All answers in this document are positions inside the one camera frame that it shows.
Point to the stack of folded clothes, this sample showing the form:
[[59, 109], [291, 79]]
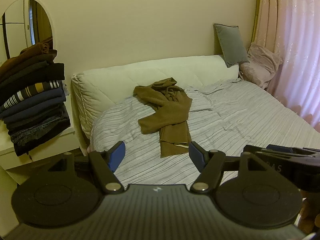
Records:
[[32, 85]]

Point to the oval wall mirror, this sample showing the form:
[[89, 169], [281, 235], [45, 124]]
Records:
[[22, 25]]

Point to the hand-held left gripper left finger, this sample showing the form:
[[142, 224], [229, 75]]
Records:
[[117, 155]]

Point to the bed with striped sheet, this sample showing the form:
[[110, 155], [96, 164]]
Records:
[[250, 120]]

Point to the pink pillow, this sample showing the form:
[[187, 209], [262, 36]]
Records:
[[260, 65]]

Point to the grey pillow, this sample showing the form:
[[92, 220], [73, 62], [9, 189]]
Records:
[[231, 45]]

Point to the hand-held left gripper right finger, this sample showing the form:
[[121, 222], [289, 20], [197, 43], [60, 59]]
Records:
[[197, 157]]

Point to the brown long-sleeved garment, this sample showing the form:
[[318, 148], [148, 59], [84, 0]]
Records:
[[172, 110]]

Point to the pink curtain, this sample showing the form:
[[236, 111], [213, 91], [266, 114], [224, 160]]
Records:
[[295, 42]]

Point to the white nightstand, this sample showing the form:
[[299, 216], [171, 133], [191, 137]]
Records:
[[50, 147]]

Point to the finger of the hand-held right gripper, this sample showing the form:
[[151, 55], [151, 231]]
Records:
[[280, 149]]

